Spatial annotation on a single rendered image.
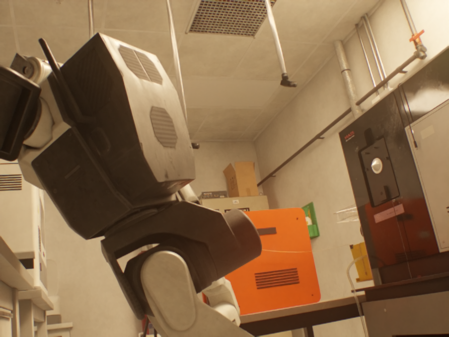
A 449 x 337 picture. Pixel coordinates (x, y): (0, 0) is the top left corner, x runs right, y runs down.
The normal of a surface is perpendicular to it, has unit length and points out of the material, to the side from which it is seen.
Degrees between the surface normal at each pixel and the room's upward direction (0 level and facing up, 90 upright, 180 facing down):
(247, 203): 90
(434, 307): 90
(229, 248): 111
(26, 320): 90
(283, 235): 90
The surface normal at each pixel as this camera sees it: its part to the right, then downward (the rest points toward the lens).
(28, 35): 0.15, 0.94
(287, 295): 0.30, -0.32
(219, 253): 0.40, 0.04
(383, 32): -0.94, 0.04
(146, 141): 0.87, -0.28
